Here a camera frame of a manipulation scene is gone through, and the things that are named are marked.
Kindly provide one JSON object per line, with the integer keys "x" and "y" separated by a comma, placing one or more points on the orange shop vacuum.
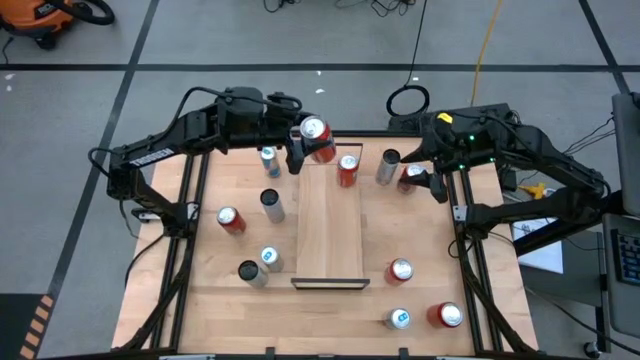
{"x": 35, "y": 15}

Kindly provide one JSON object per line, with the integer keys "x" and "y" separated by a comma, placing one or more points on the grey laptop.
{"x": 627, "y": 310}

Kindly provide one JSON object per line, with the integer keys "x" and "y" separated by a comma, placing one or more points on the black aluminium table frame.
{"x": 370, "y": 134}

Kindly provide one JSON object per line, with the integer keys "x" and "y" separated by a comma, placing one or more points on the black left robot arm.
{"x": 150, "y": 155}

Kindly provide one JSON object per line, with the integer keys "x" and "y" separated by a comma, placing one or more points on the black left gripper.
{"x": 280, "y": 112}

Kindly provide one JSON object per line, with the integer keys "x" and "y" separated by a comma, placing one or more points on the yellow plug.
{"x": 536, "y": 191}

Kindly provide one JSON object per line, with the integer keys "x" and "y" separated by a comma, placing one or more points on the orange Fanta can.
{"x": 347, "y": 175}
{"x": 397, "y": 274}
{"x": 320, "y": 142}

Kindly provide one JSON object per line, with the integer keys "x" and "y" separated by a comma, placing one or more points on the white paper sheet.
{"x": 545, "y": 255}

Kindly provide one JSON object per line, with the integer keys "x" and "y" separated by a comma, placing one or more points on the red cola can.
{"x": 405, "y": 185}
{"x": 442, "y": 316}
{"x": 234, "y": 224}

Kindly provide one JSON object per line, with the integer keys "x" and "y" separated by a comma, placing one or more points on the grey cart top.
{"x": 575, "y": 280}

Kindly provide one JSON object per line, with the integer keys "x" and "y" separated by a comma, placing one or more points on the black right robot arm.
{"x": 550, "y": 165}

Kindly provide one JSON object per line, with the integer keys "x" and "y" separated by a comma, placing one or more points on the black orange striped mat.
{"x": 15, "y": 325}

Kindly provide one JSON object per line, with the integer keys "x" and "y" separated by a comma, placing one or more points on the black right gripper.
{"x": 450, "y": 159}

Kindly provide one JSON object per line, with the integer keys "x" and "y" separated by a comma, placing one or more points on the silver blue energy drink can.
{"x": 272, "y": 260}
{"x": 271, "y": 165}
{"x": 397, "y": 318}

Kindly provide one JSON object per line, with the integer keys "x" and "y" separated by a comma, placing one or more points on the yellow tape tag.
{"x": 444, "y": 118}

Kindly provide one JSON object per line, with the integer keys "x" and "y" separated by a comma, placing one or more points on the black caster wheel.
{"x": 591, "y": 349}

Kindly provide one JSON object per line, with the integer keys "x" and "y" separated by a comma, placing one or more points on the white Celsius can orange print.
{"x": 274, "y": 210}

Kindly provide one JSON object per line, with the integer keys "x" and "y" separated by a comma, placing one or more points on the black frame wooden shelf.
{"x": 330, "y": 225}

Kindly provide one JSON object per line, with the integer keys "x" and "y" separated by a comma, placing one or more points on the white Celsius energy can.
{"x": 255, "y": 277}
{"x": 387, "y": 172}

